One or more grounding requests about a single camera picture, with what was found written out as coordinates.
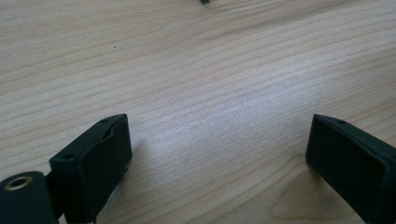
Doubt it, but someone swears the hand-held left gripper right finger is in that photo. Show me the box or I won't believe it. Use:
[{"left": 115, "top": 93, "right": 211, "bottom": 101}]
[{"left": 304, "top": 113, "right": 396, "bottom": 224}]

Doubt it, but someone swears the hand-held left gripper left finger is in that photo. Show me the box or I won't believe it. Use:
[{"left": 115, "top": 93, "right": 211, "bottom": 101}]
[{"left": 49, "top": 113, "right": 134, "bottom": 224}]

